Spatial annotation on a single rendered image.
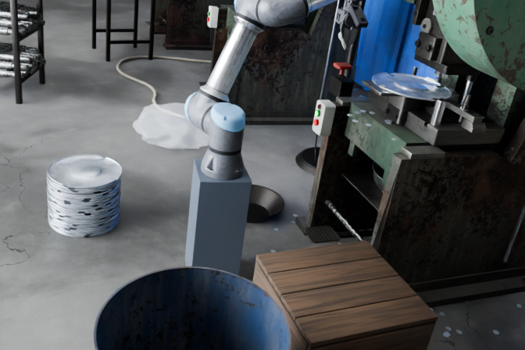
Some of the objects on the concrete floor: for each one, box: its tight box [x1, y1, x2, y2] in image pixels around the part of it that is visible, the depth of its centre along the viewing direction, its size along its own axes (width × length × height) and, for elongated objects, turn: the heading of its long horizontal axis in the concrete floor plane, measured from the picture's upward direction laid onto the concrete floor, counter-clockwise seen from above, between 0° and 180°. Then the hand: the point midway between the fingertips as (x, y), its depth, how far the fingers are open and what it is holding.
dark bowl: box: [246, 184, 284, 223], centre depth 255 cm, size 30×30×7 cm
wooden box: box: [253, 241, 438, 350], centre depth 167 cm, size 40×38×35 cm
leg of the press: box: [370, 117, 525, 308], centre depth 203 cm, size 92×12×90 cm, turn 95°
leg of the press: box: [295, 97, 378, 236], centre depth 248 cm, size 92×12×90 cm, turn 95°
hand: (347, 47), depth 223 cm, fingers closed
